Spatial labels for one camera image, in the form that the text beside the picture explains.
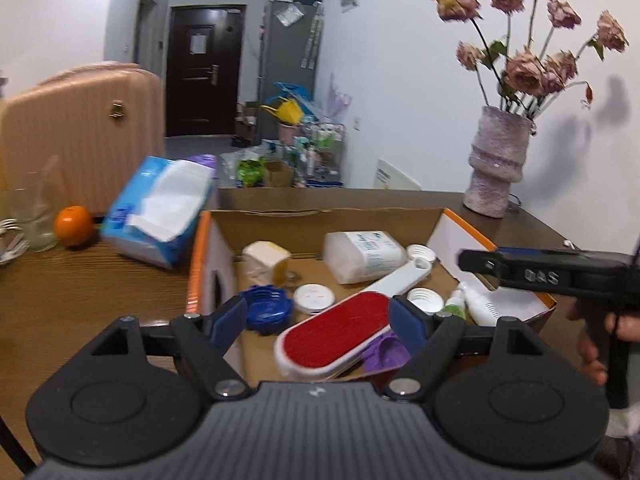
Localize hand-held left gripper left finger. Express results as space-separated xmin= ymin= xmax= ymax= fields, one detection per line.
xmin=90 ymin=296 xmax=251 ymax=402

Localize clear glass pitcher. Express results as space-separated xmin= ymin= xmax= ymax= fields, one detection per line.
xmin=0 ymin=157 xmax=67 ymax=254

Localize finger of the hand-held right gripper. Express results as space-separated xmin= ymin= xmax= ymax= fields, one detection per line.
xmin=458 ymin=249 xmax=576 ymax=292
xmin=496 ymin=246 xmax=583 ymax=258

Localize red and white lint brush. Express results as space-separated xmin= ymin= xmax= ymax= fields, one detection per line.
xmin=273 ymin=258 xmax=432 ymax=379

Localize white cable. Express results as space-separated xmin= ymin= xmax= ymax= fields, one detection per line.
xmin=0 ymin=217 xmax=29 ymax=266

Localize blue tissue pack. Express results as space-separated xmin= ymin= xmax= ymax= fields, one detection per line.
xmin=99 ymin=155 xmax=216 ymax=270

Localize pink ceramic vase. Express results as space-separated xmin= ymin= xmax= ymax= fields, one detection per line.
xmin=462 ymin=105 xmax=531 ymax=219

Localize purple packet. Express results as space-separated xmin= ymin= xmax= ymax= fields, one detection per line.
xmin=192 ymin=153 xmax=219 ymax=177

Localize white wipes pack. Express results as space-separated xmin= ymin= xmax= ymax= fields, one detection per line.
xmin=322 ymin=230 xmax=409 ymax=285

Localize dark entrance door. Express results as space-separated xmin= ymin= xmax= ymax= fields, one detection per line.
xmin=166 ymin=4 xmax=247 ymax=139

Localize person's right hand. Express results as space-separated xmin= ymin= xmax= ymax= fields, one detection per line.
xmin=566 ymin=300 xmax=640 ymax=387

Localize white panel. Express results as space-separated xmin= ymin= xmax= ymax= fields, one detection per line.
xmin=374 ymin=158 xmax=424 ymax=191

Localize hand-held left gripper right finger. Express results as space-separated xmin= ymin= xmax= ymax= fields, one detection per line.
xmin=385 ymin=296 xmax=548 ymax=402

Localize blue ridged cap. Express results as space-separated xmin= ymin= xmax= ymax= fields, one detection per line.
xmin=238 ymin=284 xmax=294 ymax=334

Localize yellow watering can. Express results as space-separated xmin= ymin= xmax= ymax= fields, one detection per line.
xmin=261 ymin=98 xmax=304 ymax=126

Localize grey refrigerator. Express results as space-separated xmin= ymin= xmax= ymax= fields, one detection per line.
xmin=257 ymin=0 xmax=324 ymax=142

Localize dried pink roses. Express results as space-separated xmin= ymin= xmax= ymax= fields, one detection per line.
xmin=432 ymin=0 xmax=630 ymax=122

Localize orange fruit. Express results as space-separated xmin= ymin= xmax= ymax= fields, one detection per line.
xmin=53 ymin=204 xmax=95 ymax=247

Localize small beige box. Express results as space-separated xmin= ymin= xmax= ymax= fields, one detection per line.
xmin=241 ymin=240 xmax=292 ymax=287

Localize green packet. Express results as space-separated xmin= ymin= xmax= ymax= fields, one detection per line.
xmin=237 ymin=158 xmax=266 ymax=189

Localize pink suitcase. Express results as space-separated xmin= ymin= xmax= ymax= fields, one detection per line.
xmin=0 ymin=61 xmax=167 ymax=212

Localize red cardboard box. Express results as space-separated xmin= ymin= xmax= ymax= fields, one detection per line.
xmin=185 ymin=207 xmax=557 ymax=387

